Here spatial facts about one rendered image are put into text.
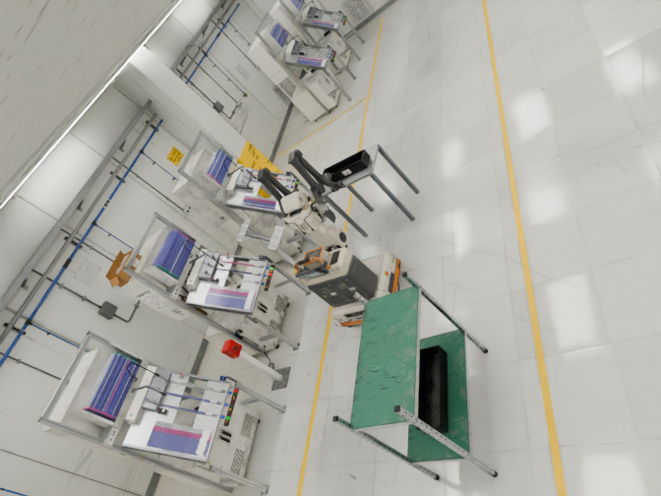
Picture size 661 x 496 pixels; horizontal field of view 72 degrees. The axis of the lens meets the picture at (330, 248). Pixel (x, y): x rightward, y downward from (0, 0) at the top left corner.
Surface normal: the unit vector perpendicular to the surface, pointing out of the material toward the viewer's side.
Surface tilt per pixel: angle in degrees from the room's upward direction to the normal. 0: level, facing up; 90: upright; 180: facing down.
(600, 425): 0
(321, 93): 90
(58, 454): 90
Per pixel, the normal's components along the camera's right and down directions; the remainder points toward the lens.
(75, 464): 0.75, -0.33
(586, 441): -0.65, -0.56
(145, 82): -0.14, 0.76
